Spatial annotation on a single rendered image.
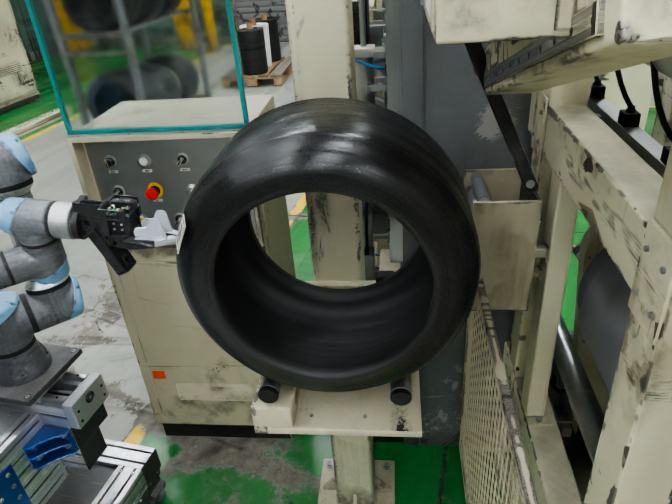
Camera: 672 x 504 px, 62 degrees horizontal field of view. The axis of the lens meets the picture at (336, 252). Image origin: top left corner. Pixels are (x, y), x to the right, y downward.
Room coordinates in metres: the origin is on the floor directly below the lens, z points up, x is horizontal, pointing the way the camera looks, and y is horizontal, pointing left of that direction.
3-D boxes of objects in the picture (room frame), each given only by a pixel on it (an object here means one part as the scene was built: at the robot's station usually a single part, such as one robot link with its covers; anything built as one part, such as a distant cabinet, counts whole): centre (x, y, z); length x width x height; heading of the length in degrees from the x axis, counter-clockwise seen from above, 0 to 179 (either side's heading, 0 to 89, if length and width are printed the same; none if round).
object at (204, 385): (1.77, 0.47, 0.63); 0.56 x 0.41 x 1.27; 83
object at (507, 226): (1.20, -0.40, 1.05); 0.20 x 0.15 x 0.30; 173
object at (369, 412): (1.03, 0.01, 0.80); 0.37 x 0.36 x 0.02; 83
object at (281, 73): (8.08, 0.84, 0.38); 1.20 x 0.80 x 0.76; 171
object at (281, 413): (1.05, 0.14, 0.84); 0.36 x 0.09 x 0.06; 173
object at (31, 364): (1.25, 0.92, 0.77); 0.15 x 0.15 x 0.10
